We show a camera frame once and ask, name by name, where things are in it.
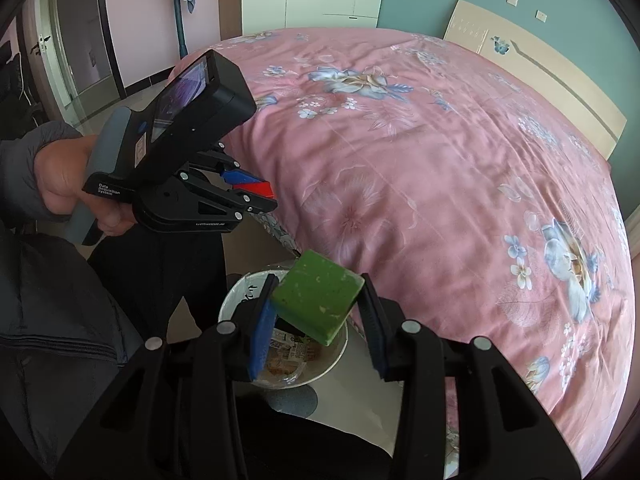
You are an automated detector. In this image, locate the red small cube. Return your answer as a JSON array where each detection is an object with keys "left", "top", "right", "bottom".
[{"left": 232, "top": 181, "right": 276, "bottom": 200}]

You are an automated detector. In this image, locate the grey sleeved left forearm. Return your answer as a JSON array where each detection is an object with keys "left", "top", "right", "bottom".
[{"left": 1, "top": 120, "right": 81, "bottom": 226}]

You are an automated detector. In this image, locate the brown printed paper bag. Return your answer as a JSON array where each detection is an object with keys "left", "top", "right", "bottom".
[{"left": 265, "top": 328, "right": 322, "bottom": 382}]

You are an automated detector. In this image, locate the beige wooden headboard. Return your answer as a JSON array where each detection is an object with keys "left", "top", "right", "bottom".
[{"left": 444, "top": 0, "right": 627, "bottom": 158}]

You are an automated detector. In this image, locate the white wall socket right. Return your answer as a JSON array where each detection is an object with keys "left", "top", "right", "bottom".
[{"left": 535, "top": 10, "right": 547, "bottom": 23}]

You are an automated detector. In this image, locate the grey floral bed sheet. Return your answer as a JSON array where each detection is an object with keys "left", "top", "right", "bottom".
[{"left": 253, "top": 212, "right": 300, "bottom": 257}]

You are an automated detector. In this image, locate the person's left hand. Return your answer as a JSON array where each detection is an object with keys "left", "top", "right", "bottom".
[{"left": 34, "top": 136, "right": 136, "bottom": 236}]

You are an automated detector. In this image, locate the pink floral bed cover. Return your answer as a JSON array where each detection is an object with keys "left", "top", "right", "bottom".
[{"left": 216, "top": 28, "right": 636, "bottom": 472}]

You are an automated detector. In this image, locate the glass room door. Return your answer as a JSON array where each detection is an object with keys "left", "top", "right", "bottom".
[{"left": 32, "top": 0, "right": 120, "bottom": 127}]

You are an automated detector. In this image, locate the white round trash bin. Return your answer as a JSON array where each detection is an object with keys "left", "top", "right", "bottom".
[{"left": 218, "top": 269, "right": 348, "bottom": 390}]

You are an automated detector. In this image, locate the dark green cube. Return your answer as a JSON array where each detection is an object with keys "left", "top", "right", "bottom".
[{"left": 270, "top": 250, "right": 364, "bottom": 347}]

